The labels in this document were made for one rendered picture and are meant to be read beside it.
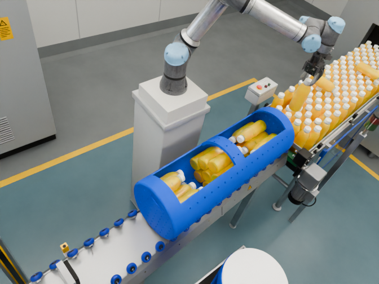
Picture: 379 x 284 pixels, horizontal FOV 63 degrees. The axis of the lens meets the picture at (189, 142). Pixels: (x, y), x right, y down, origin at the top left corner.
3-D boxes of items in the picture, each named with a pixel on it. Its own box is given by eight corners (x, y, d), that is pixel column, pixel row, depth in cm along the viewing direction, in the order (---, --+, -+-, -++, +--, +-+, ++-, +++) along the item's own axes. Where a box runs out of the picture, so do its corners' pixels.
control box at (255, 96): (243, 97, 210) (248, 85, 202) (261, 88, 221) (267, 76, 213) (255, 106, 206) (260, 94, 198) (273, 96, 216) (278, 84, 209)
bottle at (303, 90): (302, 111, 178) (317, 85, 164) (292, 113, 175) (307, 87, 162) (295, 103, 182) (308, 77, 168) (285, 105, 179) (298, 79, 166)
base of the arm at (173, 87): (154, 81, 169) (155, 65, 162) (180, 76, 175) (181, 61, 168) (166, 98, 160) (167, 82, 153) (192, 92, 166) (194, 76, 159)
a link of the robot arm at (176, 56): (160, 75, 157) (161, 51, 147) (167, 61, 166) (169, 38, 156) (183, 80, 156) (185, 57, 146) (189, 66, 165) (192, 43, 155)
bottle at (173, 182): (141, 194, 136) (173, 173, 146) (149, 207, 136) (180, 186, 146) (146, 191, 130) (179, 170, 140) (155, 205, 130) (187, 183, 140)
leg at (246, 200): (228, 225, 257) (251, 181, 211) (232, 221, 260) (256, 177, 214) (233, 230, 254) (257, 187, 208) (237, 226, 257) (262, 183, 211)
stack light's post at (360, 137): (287, 220, 269) (358, 133, 188) (290, 217, 271) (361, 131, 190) (291, 223, 267) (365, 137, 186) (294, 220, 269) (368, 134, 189)
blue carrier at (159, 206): (129, 199, 148) (137, 171, 125) (246, 126, 195) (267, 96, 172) (166, 248, 140) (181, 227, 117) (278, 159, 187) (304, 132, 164)
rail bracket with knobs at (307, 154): (287, 160, 192) (295, 150, 184) (294, 155, 195) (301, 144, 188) (301, 171, 188) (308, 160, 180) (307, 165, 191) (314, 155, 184)
